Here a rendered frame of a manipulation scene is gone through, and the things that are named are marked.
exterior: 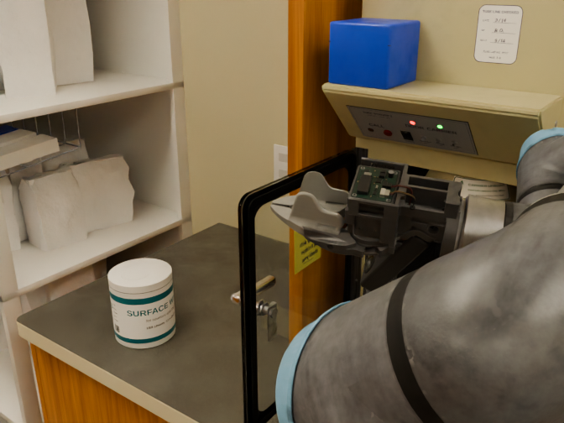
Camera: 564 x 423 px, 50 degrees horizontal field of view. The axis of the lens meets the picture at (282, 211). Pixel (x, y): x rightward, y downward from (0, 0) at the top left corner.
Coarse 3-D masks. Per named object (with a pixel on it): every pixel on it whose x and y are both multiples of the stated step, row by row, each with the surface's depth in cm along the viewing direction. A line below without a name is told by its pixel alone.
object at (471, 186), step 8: (432, 176) 103; (440, 176) 101; (448, 176) 100; (456, 176) 99; (464, 176) 98; (464, 184) 98; (472, 184) 97; (480, 184) 97; (488, 184) 97; (496, 184) 97; (504, 184) 97; (464, 192) 98; (472, 192) 97; (480, 192) 97; (488, 192) 97; (496, 192) 97; (504, 192) 97; (512, 192) 98; (504, 200) 97; (512, 200) 98
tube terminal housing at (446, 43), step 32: (384, 0) 94; (416, 0) 91; (448, 0) 88; (480, 0) 85; (512, 0) 83; (544, 0) 81; (448, 32) 89; (544, 32) 82; (448, 64) 91; (480, 64) 88; (544, 64) 83; (416, 160) 99; (448, 160) 95; (480, 160) 92
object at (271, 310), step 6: (264, 306) 90; (270, 306) 89; (276, 306) 90; (264, 312) 90; (270, 312) 89; (276, 312) 90; (270, 318) 89; (276, 318) 91; (270, 324) 90; (276, 324) 91; (270, 330) 90; (276, 330) 91; (270, 336) 90
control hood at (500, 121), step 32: (352, 96) 89; (384, 96) 86; (416, 96) 83; (448, 96) 82; (480, 96) 82; (512, 96) 82; (544, 96) 82; (352, 128) 99; (480, 128) 82; (512, 128) 79; (544, 128) 77; (512, 160) 86
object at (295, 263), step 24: (240, 216) 81; (264, 216) 85; (240, 240) 82; (264, 240) 86; (288, 240) 92; (240, 264) 84; (264, 264) 88; (288, 264) 93; (312, 264) 99; (336, 264) 106; (240, 288) 85; (264, 288) 89; (288, 288) 95; (312, 288) 101; (336, 288) 108; (288, 312) 96; (312, 312) 103; (264, 336) 92; (288, 336) 98; (264, 360) 94; (264, 384) 95; (264, 408) 97
